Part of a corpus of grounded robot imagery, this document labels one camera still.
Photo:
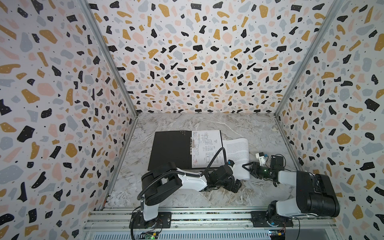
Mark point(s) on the right corner aluminium profile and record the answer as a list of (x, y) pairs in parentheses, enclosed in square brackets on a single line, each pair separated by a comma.
[(331, 14)]

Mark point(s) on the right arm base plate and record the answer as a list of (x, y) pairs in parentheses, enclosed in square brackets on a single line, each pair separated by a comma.
[(263, 219)]

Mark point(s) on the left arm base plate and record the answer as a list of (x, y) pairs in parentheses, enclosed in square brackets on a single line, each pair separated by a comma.
[(162, 221)]

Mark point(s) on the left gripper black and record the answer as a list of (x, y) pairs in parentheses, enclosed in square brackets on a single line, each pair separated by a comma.
[(235, 187)]

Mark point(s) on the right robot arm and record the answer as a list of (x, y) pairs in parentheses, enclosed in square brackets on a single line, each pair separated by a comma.
[(315, 194)]

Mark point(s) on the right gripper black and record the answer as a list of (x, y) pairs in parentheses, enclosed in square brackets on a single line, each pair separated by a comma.
[(253, 170)]

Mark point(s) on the aluminium mounting rail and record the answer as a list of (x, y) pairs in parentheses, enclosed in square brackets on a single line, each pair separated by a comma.
[(223, 219)]

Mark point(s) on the corner aluminium profile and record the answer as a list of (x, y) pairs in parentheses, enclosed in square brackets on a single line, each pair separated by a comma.
[(331, 14), (84, 5)]

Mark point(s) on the right circuit board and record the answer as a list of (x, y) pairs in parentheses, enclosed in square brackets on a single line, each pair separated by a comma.
[(277, 235)]

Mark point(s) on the white text paper sheet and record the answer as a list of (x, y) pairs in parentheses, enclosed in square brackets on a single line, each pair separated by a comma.
[(238, 151)]

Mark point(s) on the circuit board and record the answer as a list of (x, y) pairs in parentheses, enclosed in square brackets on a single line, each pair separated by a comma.
[(277, 235), (149, 236)]

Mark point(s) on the left circuit board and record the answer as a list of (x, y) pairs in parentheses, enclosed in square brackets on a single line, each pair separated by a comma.
[(149, 236)]

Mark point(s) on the orange folder black inside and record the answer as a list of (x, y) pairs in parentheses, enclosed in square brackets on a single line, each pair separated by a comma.
[(175, 146)]

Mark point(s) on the white technical drawing sheet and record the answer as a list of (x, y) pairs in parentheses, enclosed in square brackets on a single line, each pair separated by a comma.
[(205, 144)]

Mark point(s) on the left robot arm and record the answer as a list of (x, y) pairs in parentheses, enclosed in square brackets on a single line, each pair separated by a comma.
[(162, 182)]

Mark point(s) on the left corner aluminium profile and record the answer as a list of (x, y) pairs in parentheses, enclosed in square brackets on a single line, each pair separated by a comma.
[(84, 5)]

